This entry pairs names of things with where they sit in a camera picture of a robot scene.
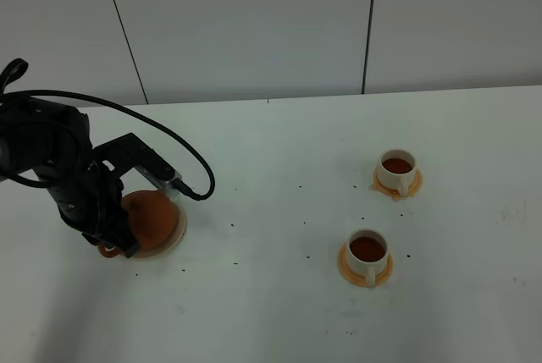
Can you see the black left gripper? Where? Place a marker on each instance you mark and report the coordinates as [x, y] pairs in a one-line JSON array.
[[91, 201]]

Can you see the brown clay teapot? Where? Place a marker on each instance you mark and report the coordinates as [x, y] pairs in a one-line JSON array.
[[152, 217]]

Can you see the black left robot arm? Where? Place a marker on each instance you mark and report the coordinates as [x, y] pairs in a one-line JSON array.
[[47, 145]]

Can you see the beige round teapot coaster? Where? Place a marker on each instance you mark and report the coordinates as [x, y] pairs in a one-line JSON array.
[[176, 236]]

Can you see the near orange cup coaster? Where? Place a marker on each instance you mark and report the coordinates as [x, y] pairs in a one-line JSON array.
[[359, 280]]

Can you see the orange cup coaster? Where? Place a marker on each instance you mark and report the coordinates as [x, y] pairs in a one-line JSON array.
[[359, 280], [414, 188]]

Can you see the near white teacup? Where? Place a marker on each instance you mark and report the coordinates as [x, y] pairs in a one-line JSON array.
[[367, 255]]

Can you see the white teacup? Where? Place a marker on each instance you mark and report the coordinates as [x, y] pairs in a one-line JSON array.
[[367, 255], [396, 170]]

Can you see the far white teacup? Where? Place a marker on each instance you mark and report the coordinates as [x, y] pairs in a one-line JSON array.
[[396, 170]]

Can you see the far orange cup coaster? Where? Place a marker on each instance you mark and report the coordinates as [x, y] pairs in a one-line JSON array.
[[414, 188]]

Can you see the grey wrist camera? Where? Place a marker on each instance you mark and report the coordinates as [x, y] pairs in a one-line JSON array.
[[156, 170]]

